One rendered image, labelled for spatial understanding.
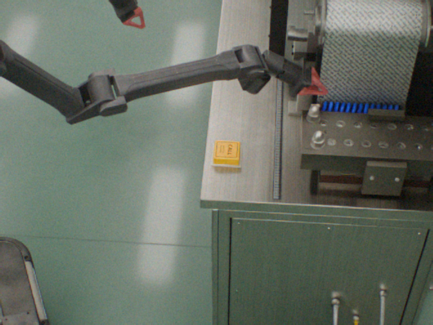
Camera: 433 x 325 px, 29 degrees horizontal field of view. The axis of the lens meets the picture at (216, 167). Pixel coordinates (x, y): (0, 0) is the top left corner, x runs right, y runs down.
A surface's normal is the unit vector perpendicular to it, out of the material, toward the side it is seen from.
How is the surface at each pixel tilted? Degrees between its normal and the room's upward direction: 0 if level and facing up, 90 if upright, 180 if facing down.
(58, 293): 0
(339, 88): 90
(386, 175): 90
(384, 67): 90
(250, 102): 0
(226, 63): 15
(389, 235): 90
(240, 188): 0
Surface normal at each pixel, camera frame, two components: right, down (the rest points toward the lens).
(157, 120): 0.00, -0.67
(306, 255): -0.07, 0.74
